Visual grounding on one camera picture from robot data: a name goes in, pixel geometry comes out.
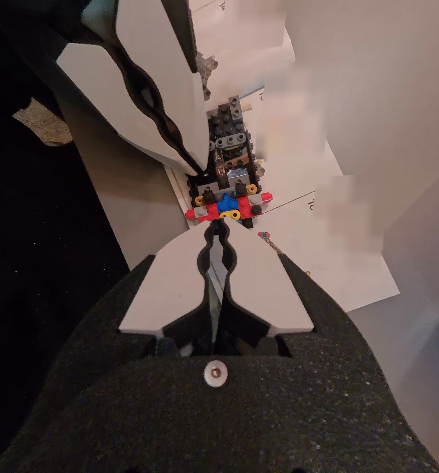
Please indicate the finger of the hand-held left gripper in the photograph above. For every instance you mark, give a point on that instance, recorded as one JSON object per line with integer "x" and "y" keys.
{"x": 160, "y": 48}
{"x": 101, "y": 88}

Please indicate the multicoloured lego model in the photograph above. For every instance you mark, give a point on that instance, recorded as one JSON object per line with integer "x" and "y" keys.
{"x": 226, "y": 129}

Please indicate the grey lego piece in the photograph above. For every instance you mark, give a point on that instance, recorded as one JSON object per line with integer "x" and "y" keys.
{"x": 206, "y": 70}
{"x": 260, "y": 169}

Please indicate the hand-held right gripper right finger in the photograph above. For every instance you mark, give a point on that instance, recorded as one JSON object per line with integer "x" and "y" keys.
{"x": 267, "y": 288}

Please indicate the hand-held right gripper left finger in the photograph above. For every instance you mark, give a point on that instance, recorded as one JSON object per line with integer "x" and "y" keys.
{"x": 164, "y": 288}

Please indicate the white instruction booklet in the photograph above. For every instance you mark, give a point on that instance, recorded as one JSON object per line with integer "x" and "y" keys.
{"x": 352, "y": 288}

